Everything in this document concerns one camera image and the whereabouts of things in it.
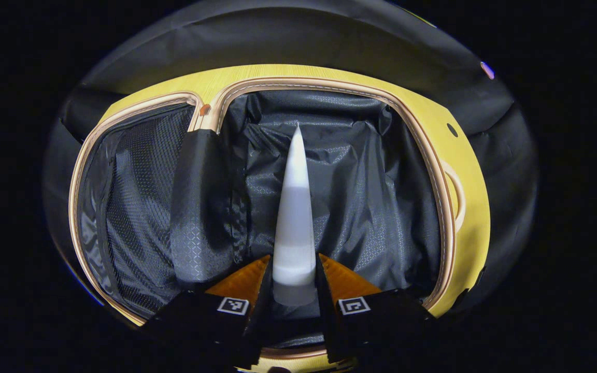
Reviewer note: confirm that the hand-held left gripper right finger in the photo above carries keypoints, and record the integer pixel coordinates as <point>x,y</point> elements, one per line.
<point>325,321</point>

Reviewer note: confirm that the black backdrop cloth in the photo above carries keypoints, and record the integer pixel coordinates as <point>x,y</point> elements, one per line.
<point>278,36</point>

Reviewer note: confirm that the small beige suitcase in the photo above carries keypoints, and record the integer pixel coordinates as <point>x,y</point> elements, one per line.
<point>371,197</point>

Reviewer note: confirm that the white cone-shaped bottle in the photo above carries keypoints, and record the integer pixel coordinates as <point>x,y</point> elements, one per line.
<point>294,217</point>

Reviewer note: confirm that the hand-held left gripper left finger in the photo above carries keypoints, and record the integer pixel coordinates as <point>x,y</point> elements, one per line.
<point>263,311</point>

